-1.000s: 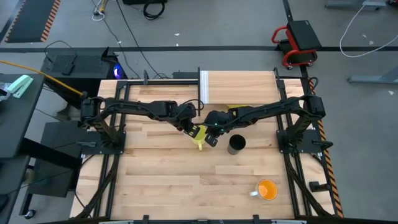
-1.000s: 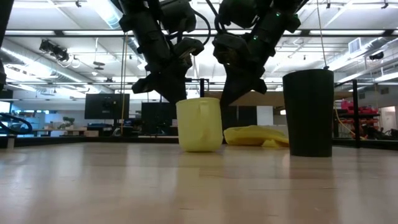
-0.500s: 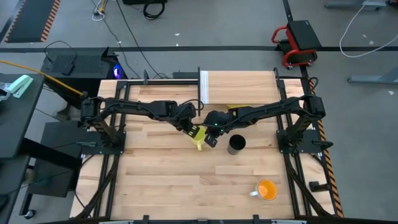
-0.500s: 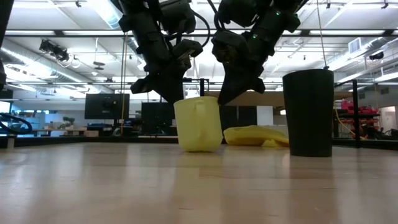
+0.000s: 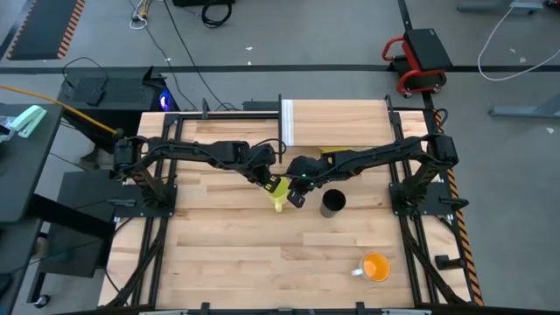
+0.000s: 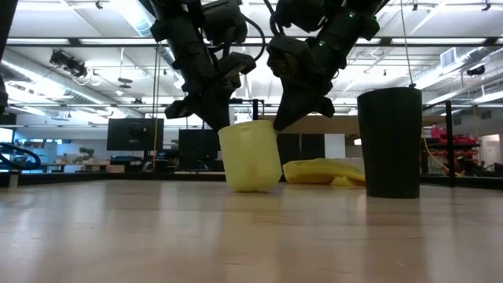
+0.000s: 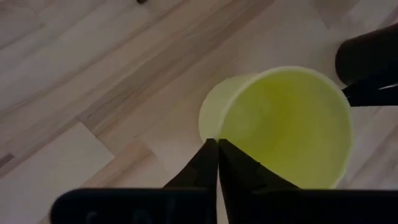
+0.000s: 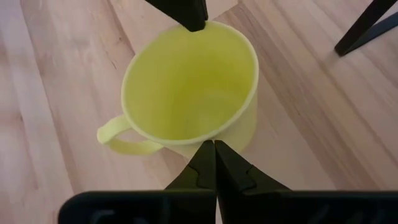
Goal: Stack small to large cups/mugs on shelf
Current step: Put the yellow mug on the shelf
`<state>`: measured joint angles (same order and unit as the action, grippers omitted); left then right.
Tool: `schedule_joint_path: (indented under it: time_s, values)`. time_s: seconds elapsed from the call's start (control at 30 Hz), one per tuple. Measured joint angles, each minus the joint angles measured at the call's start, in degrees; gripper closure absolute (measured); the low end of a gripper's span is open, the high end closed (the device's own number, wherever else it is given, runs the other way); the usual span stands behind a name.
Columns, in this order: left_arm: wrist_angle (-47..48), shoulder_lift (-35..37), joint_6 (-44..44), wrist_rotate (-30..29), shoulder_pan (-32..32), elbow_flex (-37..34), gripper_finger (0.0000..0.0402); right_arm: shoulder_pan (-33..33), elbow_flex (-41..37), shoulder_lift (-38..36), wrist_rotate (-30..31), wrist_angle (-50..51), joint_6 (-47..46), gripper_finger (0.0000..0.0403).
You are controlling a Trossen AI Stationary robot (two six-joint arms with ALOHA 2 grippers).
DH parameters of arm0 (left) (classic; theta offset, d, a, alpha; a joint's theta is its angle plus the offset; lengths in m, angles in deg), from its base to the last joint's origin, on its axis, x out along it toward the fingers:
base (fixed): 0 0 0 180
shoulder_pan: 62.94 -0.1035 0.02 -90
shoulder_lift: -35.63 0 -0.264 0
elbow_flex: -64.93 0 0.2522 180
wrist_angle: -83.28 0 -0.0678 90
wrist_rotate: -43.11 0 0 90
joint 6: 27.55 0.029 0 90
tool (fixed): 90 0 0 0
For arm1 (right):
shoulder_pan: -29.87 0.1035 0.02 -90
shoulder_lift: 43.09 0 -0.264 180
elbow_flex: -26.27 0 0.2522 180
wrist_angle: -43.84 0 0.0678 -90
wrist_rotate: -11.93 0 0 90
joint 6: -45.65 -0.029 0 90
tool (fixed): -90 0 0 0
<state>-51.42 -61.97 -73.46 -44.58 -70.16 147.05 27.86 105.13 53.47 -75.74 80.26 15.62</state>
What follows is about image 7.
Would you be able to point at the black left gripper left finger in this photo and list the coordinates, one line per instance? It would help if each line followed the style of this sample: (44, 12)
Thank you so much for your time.
(192, 199)

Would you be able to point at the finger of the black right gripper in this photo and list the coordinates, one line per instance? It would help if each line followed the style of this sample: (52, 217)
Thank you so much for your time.
(376, 95)

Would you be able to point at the small pale yellow-green mug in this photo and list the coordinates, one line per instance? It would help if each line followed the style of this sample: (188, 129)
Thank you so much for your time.
(286, 124)

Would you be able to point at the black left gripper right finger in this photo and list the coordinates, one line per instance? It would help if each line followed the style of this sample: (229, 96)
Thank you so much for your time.
(248, 193)

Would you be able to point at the tall black cup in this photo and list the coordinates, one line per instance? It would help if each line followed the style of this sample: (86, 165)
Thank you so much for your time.
(367, 56)

